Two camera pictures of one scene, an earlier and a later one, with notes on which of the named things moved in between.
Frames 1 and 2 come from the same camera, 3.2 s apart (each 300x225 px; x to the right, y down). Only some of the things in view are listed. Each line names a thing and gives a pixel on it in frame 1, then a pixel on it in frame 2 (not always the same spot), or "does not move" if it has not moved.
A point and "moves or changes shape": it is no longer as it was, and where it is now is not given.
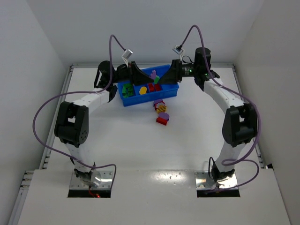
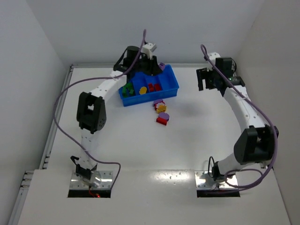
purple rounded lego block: x=164 y=115 does not move
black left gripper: x=132 y=72 → x=152 y=68
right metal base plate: x=201 y=178 does not move
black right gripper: x=176 y=71 → x=206 y=78
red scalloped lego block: x=151 y=87 does not move
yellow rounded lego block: x=143 y=90 does not move
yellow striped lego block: x=161 y=108 does not move
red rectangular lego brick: x=157 y=86 does not move
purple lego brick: x=153 y=75 moves or changes shape
